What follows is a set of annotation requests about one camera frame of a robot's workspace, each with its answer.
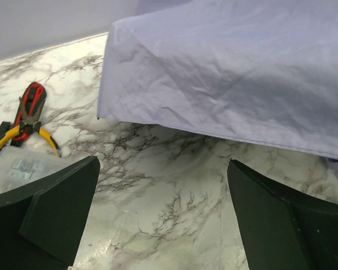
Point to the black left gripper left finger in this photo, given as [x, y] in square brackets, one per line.
[42, 223]

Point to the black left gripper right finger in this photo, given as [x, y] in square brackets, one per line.
[281, 227]

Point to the clear plastic screw box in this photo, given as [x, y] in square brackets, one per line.
[19, 167]

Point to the yellow black pliers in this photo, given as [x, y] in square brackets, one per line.
[31, 124]

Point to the red black pliers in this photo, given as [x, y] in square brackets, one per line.
[34, 95]

